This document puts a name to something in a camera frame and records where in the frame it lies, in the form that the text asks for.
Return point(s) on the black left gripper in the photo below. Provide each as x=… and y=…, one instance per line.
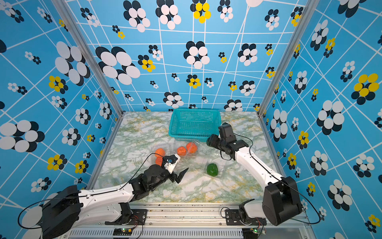
x=179, y=178

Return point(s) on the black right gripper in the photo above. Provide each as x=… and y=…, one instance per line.
x=212, y=142

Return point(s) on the orange fruit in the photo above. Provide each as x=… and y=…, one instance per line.
x=191, y=148
x=159, y=161
x=182, y=151
x=160, y=152

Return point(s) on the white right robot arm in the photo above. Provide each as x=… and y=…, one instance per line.
x=281, y=198

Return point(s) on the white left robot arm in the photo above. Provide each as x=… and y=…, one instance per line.
x=73, y=207

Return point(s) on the teal plastic basket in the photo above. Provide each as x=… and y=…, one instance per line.
x=194, y=124

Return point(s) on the green circuit board left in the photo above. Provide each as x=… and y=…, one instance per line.
x=122, y=232

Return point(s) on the green circuit board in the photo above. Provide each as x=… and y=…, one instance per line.
x=122, y=232
x=250, y=233

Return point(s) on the green circuit board right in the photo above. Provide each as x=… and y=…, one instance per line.
x=250, y=233

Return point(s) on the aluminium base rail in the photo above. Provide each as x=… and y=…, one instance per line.
x=191, y=221

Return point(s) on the aluminium corner post left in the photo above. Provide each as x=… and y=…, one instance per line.
x=68, y=18

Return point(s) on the aluminium corner post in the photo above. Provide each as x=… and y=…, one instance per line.
x=295, y=38
x=68, y=18

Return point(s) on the aluminium corner post right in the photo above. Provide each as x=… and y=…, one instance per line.
x=295, y=38

